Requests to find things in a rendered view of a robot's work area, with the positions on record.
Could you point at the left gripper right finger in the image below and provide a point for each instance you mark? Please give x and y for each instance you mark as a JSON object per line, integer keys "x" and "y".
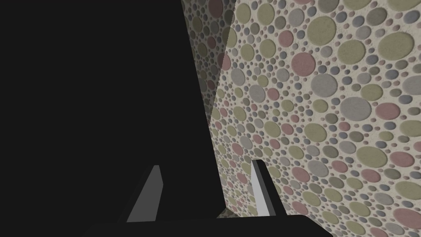
{"x": 263, "y": 194}

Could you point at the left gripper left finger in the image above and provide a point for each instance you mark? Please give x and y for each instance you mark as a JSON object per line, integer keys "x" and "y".
{"x": 148, "y": 197}

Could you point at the black cabinet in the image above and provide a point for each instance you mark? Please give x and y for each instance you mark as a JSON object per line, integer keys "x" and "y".
{"x": 98, "y": 98}

